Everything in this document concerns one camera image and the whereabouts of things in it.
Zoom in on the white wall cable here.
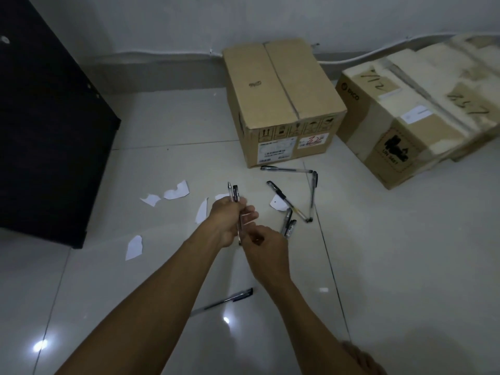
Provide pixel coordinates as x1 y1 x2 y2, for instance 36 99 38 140
93 33 500 64

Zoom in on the person's left forearm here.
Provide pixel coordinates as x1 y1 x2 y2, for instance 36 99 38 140
55 227 229 375

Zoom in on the cardboard box with pale tape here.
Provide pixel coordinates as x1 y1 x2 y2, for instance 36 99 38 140
335 33 500 190

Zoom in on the person's left hand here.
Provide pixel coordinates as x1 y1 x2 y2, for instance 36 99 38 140
206 197 259 249

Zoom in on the person's right forearm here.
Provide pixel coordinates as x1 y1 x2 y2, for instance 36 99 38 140
256 274 377 375

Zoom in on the dark wooden cabinet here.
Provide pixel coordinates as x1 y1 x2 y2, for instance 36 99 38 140
0 0 122 250

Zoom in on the person's right hand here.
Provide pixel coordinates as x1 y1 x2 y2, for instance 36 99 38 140
241 225 293 286

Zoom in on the brown sealed cardboard box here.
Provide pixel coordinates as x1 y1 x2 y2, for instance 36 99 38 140
222 38 348 168

